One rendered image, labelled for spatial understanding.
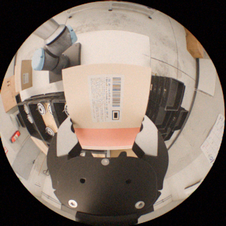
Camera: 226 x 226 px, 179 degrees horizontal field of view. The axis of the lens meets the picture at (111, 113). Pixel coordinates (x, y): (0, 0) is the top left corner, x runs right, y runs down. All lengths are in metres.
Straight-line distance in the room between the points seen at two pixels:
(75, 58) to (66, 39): 0.20
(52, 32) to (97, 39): 0.34
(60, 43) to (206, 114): 2.91
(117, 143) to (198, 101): 2.78
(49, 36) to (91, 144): 0.39
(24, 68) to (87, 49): 0.66
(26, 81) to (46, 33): 0.65
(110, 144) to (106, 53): 0.51
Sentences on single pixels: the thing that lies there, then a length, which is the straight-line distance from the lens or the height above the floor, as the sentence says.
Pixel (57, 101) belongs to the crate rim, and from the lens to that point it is 0.38.
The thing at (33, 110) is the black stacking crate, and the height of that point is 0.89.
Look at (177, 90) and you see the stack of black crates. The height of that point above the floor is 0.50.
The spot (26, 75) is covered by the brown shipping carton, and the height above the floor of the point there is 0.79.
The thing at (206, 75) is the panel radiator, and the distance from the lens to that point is 2.75.
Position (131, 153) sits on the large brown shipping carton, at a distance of 0.80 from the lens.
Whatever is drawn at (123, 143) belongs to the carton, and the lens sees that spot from 0.15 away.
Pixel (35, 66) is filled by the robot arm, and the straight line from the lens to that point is 0.42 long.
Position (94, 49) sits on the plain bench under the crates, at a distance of 0.56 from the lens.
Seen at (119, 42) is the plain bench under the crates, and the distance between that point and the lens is 0.58.
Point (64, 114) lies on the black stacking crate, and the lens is 0.50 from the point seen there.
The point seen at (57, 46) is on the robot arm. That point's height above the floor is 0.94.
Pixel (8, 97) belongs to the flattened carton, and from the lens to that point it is 3.24.
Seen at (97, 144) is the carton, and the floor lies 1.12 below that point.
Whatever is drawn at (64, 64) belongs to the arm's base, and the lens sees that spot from 0.52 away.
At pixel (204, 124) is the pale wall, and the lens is 2.77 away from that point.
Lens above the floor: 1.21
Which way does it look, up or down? 61 degrees down
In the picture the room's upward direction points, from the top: 176 degrees clockwise
